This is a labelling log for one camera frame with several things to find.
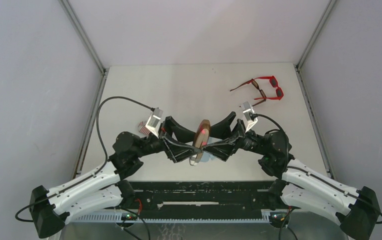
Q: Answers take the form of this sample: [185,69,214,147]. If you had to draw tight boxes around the brown striped glasses case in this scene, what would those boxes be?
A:
[189,119,211,167]

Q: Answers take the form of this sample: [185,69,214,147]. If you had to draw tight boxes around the light blue cleaning cloth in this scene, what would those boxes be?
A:
[199,152,217,163]

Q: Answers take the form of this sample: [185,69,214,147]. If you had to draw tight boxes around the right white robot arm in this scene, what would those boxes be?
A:
[202,113,382,240]

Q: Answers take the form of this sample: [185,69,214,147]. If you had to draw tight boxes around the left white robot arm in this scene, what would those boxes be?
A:
[27,118,212,239]

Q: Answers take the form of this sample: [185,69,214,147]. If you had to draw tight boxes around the brown tortoise sunglasses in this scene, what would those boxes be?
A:
[229,78,267,107]

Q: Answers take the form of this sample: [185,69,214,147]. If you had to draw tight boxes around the red sunglasses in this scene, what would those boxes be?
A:
[253,75,284,101]

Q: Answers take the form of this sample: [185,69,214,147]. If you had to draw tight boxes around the flag print glasses case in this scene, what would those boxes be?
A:
[137,121,151,136]

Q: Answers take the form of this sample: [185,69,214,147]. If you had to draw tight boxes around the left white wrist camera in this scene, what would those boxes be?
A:
[145,107,163,138]

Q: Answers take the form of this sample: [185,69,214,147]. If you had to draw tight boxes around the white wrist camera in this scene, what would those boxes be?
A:
[145,107,163,138]
[240,101,258,132]

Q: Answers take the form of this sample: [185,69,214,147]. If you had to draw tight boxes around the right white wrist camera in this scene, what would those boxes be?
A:
[240,101,258,132]

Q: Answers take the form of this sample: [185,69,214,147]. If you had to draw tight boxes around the right black camera cable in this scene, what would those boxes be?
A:
[250,113,382,225]

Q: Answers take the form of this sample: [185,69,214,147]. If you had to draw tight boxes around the black camera cable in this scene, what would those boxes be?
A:
[14,96,156,223]
[250,113,382,225]

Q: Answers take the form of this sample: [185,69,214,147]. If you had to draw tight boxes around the left black camera cable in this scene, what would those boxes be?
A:
[14,96,156,223]

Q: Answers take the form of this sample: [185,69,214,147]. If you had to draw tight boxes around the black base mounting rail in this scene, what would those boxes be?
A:
[118,178,338,222]

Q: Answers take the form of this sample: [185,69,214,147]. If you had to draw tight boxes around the right aluminium frame post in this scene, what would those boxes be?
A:
[294,0,339,179]

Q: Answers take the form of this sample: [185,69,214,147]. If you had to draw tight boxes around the aluminium frame post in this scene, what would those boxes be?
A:
[294,0,339,179]
[59,0,107,178]

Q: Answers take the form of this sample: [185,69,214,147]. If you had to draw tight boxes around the left aluminium frame post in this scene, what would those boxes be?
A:
[59,0,107,178]

